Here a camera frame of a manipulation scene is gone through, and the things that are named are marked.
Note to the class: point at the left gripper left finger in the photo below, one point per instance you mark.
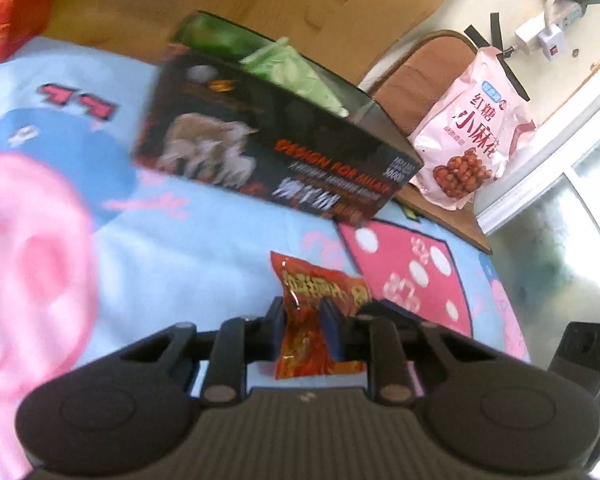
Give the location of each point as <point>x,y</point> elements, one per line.
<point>238,343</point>

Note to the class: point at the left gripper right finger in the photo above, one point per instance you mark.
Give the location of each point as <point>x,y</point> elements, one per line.
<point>379,336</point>

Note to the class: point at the red orange snack packet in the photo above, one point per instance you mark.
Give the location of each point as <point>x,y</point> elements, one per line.
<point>304,352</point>

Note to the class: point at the plain green snack packet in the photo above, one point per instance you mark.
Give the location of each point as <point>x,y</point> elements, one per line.
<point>283,65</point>

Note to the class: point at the cartoon pig bed sheet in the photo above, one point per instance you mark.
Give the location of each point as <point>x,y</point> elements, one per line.
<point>98,250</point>

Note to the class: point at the pink twisted snack bag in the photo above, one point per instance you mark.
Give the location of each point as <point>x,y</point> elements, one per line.
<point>469,136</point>

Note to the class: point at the black sheep print box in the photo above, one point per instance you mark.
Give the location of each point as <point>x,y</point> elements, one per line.
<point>212,122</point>

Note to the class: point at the brown seat cushion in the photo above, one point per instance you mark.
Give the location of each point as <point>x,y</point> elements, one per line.
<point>407,91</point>

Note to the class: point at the white plug adapter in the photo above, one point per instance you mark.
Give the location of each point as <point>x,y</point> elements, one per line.
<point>552,42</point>

